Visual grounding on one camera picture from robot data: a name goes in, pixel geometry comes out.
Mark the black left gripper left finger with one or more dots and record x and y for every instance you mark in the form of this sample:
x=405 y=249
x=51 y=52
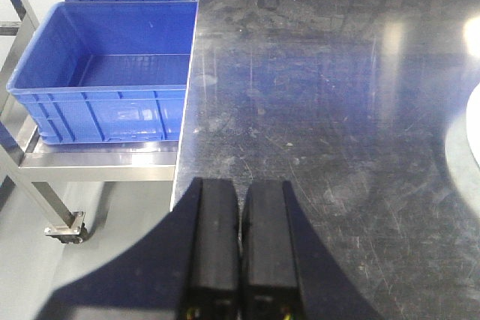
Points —
x=186 y=267

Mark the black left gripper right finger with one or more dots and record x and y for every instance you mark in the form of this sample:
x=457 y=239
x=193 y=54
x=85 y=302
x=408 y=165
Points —
x=287 y=272

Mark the light blue plate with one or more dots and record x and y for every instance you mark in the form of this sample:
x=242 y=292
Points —
x=473 y=123

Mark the caster wheel of rack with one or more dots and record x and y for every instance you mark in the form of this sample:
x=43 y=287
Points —
x=74 y=234

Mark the blue crate near left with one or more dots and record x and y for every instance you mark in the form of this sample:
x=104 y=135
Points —
x=108 y=72

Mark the steel side rack frame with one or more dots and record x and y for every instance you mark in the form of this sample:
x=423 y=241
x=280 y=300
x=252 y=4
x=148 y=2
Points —
x=33 y=166

